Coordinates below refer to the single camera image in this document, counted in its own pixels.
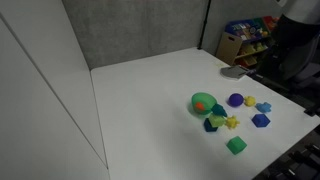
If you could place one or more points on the grey flat object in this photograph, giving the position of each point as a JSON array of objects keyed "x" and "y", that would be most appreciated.
[{"x": 234, "y": 71}]

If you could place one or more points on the large yellow spiky toy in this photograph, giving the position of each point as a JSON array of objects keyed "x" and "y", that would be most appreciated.
[{"x": 232, "y": 122}]

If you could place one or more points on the orange toy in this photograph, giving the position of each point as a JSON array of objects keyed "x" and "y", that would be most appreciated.
[{"x": 200, "y": 106}]

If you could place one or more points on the black equipment beside table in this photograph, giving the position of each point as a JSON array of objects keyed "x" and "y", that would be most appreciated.
[{"x": 296, "y": 160}]

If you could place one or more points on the light blue star toy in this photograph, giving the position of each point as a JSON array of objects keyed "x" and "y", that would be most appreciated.
[{"x": 263, "y": 107}]

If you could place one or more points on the green bowl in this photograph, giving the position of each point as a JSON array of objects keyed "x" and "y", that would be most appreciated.
[{"x": 203, "y": 99}]

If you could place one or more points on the black vertical pole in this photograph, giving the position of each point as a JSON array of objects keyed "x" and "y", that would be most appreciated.
[{"x": 204, "y": 25}]

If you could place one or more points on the green cube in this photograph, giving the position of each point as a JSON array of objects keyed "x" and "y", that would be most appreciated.
[{"x": 236, "y": 145}]

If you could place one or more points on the dark blue hexagon block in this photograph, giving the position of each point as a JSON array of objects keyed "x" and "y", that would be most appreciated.
[{"x": 260, "y": 120}]

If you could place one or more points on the purple ball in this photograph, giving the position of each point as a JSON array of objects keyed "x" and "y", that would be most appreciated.
[{"x": 236, "y": 99}]

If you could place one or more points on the colourful toy storage shelf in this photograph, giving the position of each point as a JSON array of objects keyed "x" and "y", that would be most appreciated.
[{"x": 248, "y": 36}]

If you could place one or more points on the small yellow spiky toy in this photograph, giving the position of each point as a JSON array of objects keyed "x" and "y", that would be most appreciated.
[{"x": 249, "y": 101}]

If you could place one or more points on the grey office chair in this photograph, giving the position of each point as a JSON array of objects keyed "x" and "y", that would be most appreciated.
[{"x": 301, "y": 70}]

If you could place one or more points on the black table edge clamp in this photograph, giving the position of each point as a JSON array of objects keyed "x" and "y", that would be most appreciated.
[{"x": 312, "y": 111}]

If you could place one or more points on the yellow-green block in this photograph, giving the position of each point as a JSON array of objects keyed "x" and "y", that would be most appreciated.
[{"x": 217, "y": 120}]

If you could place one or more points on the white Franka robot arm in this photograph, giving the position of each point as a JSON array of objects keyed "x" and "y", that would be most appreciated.
[{"x": 301, "y": 13}]

